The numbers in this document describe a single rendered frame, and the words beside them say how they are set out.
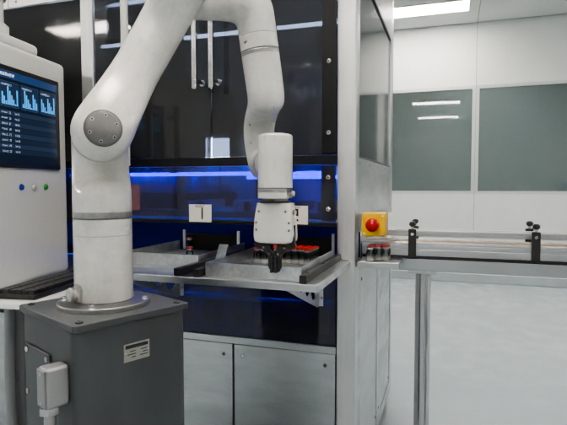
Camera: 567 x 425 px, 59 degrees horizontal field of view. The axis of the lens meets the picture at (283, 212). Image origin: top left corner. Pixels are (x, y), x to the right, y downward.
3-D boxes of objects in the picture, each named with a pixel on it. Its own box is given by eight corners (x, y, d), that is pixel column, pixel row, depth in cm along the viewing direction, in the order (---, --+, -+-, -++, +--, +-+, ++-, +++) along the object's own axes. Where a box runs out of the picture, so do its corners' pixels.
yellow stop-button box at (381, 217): (364, 234, 161) (364, 211, 160) (387, 234, 159) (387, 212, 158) (360, 236, 154) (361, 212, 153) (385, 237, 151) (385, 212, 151)
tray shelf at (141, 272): (167, 254, 186) (167, 249, 186) (354, 263, 164) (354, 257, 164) (75, 276, 140) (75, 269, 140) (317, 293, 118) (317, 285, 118)
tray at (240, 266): (254, 257, 163) (254, 247, 162) (332, 261, 154) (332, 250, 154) (205, 276, 130) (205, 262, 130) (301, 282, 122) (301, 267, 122)
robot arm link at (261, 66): (228, 63, 127) (245, 182, 131) (247, 47, 113) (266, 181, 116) (261, 61, 131) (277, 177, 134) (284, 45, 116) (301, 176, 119)
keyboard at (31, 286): (75, 273, 177) (74, 266, 177) (111, 274, 174) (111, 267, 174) (-11, 298, 138) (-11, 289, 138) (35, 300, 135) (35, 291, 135)
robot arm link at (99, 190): (72, 220, 99) (68, 98, 98) (72, 215, 116) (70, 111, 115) (134, 218, 104) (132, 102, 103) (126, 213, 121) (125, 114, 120)
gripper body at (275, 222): (299, 196, 124) (299, 242, 124) (261, 196, 127) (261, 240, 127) (290, 197, 116) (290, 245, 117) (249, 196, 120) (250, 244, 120)
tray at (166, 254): (179, 250, 184) (179, 239, 184) (244, 252, 176) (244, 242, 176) (121, 263, 152) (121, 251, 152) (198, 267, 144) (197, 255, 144)
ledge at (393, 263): (364, 260, 169) (364, 255, 169) (403, 262, 165) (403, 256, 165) (357, 266, 156) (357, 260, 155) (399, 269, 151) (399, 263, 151)
